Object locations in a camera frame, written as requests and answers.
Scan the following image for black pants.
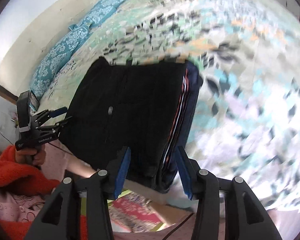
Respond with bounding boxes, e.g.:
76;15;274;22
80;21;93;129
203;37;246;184
59;57;203;193

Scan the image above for person's hand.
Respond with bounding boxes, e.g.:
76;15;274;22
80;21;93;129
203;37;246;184
15;145;46;166

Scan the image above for pink dotted pajama pants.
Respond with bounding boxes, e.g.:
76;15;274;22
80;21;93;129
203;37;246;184
0;139;225;240

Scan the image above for red fuzzy sleeve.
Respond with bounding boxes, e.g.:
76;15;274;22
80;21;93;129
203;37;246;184
0;145;88;240

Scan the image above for red patterned rug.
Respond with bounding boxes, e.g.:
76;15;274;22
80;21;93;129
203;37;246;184
108;195;166;233

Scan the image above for floral bed sheet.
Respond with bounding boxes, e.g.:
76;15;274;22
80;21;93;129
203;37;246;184
40;0;300;211

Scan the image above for teal patterned pillow near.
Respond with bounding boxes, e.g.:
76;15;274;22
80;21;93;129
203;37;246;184
30;24;90;100

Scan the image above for teal patterned pillow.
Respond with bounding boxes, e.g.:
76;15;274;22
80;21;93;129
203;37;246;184
30;24;90;100
72;0;126;29

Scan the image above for teal patterned pillow far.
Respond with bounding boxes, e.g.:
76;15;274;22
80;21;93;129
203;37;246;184
72;0;126;29

